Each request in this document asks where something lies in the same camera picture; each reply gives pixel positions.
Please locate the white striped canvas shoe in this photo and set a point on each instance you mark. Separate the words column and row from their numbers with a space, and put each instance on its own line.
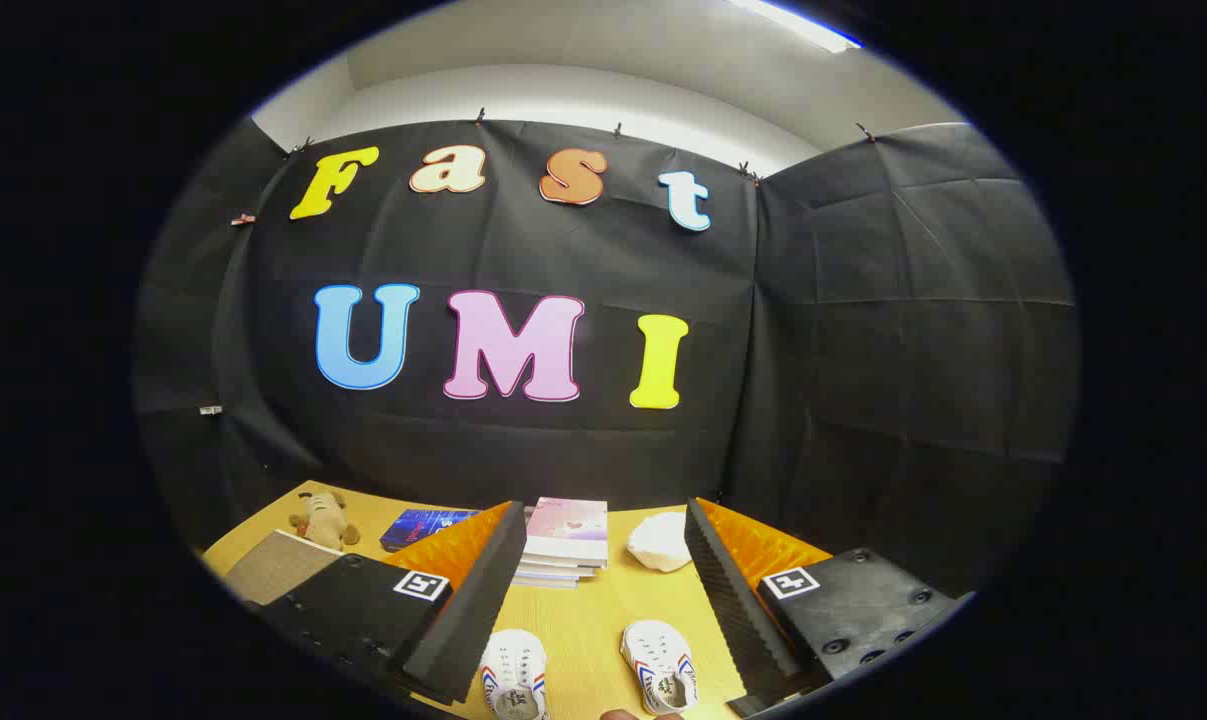
column 658, row 665
column 515, row 675

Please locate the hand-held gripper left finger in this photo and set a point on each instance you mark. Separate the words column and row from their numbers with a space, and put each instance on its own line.
column 473, row 610

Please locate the dark blue book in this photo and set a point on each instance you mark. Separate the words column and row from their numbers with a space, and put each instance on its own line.
column 423, row 525

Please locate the pink cover book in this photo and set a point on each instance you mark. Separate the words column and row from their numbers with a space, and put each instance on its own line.
column 568, row 525

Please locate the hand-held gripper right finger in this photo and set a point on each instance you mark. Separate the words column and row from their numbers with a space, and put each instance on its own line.
column 733, row 610

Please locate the blue edged white book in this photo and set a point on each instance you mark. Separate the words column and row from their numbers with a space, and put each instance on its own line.
column 543, row 581

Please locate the brown fabric storage box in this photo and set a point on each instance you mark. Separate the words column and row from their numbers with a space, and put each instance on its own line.
column 278, row 565

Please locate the brown plush toy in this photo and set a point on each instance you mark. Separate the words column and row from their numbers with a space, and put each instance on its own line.
column 325, row 520

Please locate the white plush toy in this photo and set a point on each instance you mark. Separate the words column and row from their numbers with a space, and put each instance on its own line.
column 660, row 543

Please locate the thin white book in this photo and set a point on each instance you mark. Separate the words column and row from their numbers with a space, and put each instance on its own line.
column 558, row 570

